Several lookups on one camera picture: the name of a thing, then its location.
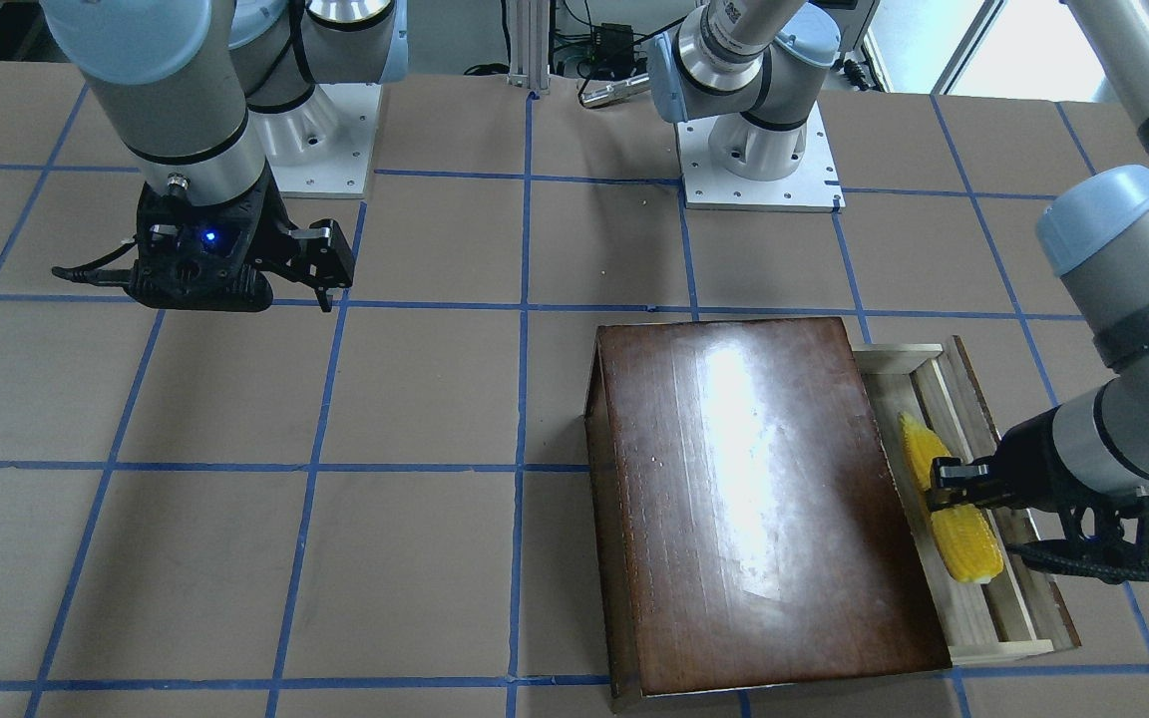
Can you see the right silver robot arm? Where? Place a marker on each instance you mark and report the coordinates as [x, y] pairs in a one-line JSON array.
[[210, 97]]

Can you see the dark brown wooden cabinet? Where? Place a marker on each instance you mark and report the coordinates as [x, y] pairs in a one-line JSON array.
[[749, 531]]

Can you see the light wood drawer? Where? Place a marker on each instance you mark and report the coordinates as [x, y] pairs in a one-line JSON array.
[[991, 606]]

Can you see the aluminium frame post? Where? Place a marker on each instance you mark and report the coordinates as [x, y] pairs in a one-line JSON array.
[[528, 33]]

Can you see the yellow corn cob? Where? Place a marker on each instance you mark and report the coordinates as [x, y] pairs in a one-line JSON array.
[[966, 543]]

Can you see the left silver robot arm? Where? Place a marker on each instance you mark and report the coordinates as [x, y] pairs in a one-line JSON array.
[[758, 63]]

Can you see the black electronics box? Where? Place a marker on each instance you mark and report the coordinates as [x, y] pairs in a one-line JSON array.
[[607, 39]]

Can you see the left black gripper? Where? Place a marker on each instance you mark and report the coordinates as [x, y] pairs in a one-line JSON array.
[[1021, 454]]

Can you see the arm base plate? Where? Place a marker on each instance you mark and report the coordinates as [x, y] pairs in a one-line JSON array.
[[322, 149], [729, 164]]

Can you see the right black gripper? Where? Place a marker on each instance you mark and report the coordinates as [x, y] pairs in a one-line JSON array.
[[273, 231]]

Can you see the silver metal cylinder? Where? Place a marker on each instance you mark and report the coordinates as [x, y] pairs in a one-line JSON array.
[[614, 92]]

